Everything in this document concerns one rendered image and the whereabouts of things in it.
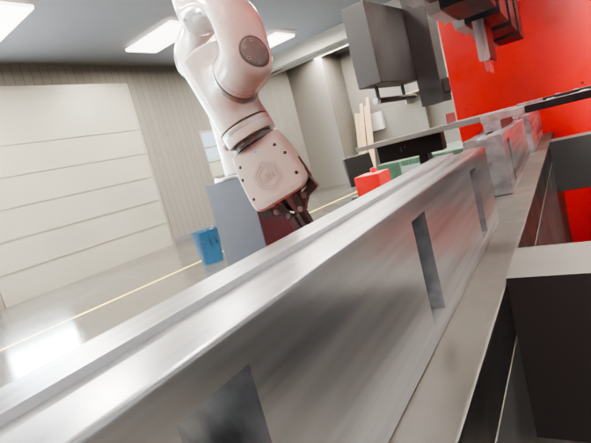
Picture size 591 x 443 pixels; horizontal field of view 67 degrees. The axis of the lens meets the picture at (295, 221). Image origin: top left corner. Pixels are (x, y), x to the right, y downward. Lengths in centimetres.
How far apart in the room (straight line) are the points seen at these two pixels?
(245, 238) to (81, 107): 739
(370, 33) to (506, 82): 64
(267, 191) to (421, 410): 50
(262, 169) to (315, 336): 54
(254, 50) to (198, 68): 11
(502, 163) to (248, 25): 43
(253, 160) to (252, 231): 60
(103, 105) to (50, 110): 94
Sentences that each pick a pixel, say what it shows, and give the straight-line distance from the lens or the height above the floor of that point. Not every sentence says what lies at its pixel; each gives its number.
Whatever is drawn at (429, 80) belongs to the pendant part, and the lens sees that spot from 247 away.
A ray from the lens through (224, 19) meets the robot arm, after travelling 68.
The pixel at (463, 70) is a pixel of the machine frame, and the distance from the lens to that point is 189.
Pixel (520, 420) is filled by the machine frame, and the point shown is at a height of 79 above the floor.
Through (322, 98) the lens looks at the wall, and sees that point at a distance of 1230.
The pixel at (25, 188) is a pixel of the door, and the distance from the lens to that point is 784.
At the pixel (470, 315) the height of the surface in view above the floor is 87.
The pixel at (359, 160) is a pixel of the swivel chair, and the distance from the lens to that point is 503.
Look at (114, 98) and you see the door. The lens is 894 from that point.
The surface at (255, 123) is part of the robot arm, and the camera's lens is 69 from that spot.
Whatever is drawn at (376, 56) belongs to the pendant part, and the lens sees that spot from 215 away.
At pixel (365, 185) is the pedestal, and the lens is 280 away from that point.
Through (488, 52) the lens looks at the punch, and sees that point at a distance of 97.
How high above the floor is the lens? 101
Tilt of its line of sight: 8 degrees down
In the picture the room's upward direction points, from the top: 15 degrees counter-clockwise
